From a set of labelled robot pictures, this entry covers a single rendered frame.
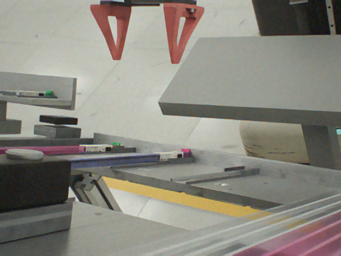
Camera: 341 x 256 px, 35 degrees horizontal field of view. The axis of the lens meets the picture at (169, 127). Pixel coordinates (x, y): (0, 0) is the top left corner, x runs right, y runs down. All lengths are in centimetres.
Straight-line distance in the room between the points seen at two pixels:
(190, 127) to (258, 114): 97
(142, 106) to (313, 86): 124
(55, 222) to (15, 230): 3
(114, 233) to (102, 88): 209
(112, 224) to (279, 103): 71
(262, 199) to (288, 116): 51
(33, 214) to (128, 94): 200
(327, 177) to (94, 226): 42
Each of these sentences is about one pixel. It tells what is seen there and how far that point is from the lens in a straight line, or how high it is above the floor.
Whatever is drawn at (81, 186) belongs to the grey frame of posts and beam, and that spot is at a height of 64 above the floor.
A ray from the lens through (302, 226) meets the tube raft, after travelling 41.
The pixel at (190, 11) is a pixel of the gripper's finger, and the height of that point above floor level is 96.
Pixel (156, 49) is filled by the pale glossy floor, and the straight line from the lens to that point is 255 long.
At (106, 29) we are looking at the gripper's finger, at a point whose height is 95.
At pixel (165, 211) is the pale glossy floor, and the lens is 178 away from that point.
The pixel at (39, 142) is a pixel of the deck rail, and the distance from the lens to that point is 85.
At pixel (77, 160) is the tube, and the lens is 63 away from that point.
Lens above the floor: 128
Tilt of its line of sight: 38 degrees down
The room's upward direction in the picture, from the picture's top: 23 degrees counter-clockwise
